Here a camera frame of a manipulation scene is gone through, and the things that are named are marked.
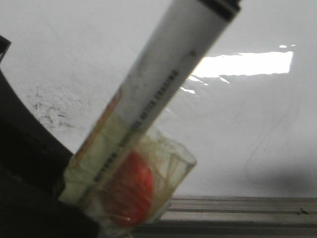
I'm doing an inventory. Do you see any white black whiteboard marker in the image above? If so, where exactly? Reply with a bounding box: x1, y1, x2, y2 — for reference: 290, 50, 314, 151
59, 0, 240, 205

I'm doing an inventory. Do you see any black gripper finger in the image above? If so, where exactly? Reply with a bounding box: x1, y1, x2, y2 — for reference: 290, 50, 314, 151
0, 34, 100, 238

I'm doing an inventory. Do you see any white whiteboard surface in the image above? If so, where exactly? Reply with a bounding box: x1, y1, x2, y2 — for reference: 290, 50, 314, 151
0, 0, 317, 197

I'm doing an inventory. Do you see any red magnet taped to marker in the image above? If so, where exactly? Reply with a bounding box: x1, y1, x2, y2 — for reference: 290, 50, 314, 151
85, 128, 196, 231

